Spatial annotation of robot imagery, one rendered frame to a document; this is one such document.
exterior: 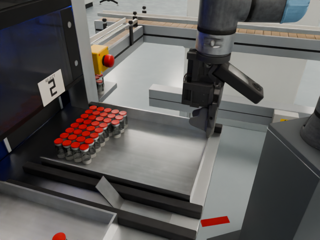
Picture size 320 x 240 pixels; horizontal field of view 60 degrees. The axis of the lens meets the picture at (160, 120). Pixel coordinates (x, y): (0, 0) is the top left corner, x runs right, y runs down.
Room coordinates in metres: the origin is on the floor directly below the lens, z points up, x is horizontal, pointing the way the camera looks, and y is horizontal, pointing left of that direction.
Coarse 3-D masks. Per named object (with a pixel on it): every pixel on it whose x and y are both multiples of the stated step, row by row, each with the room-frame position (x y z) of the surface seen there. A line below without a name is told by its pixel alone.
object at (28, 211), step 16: (0, 192) 0.39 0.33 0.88; (16, 192) 0.38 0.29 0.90; (32, 192) 0.37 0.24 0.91; (0, 208) 0.35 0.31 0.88; (16, 208) 0.35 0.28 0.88; (32, 208) 0.35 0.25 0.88; (48, 208) 0.35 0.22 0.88; (64, 208) 0.35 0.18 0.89; (80, 208) 0.33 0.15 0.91; (96, 208) 0.33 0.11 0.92; (0, 224) 0.32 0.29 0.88; (16, 224) 0.32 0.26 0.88; (32, 224) 0.32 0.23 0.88; (48, 224) 0.32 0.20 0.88; (64, 224) 0.32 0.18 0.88; (80, 224) 0.32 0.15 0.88; (96, 224) 0.32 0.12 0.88; (112, 224) 0.30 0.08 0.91
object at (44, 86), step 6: (60, 72) 0.63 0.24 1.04; (48, 78) 0.59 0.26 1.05; (54, 78) 0.61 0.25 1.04; (60, 78) 0.63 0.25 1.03; (42, 84) 0.57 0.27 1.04; (48, 84) 0.58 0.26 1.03; (60, 84) 0.62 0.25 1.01; (42, 90) 0.56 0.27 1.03; (48, 90) 0.58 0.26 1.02; (54, 90) 0.60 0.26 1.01; (60, 90) 0.62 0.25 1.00; (42, 96) 0.56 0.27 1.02; (48, 96) 0.57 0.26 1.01; (54, 96) 0.59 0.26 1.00; (48, 102) 0.57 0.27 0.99
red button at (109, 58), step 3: (108, 54) 0.83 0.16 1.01; (105, 57) 0.82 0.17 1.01; (108, 57) 0.81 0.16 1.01; (111, 57) 0.82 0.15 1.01; (105, 60) 0.81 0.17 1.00; (108, 60) 0.81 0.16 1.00; (111, 60) 0.81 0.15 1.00; (114, 60) 0.83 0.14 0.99; (105, 63) 0.81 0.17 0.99; (108, 63) 0.81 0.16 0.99; (111, 63) 0.81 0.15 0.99; (105, 66) 0.81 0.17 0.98; (108, 66) 0.81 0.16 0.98; (111, 66) 0.82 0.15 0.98
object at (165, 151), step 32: (128, 128) 0.62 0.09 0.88; (160, 128) 0.62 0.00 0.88; (192, 128) 0.61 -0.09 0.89; (64, 160) 0.49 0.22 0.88; (96, 160) 0.49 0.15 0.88; (128, 160) 0.49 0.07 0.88; (160, 160) 0.49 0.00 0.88; (192, 160) 0.49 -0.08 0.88; (160, 192) 0.37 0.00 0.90; (192, 192) 0.38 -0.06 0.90
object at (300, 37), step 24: (96, 24) 1.57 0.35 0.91; (144, 24) 1.49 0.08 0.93; (168, 24) 1.50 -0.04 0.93; (192, 24) 1.50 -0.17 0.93; (240, 24) 1.36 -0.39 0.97; (264, 24) 1.38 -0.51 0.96; (288, 24) 1.35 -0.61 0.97; (240, 48) 1.32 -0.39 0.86; (264, 48) 1.29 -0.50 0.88; (288, 48) 1.26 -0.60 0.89; (312, 48) 1.23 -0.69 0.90
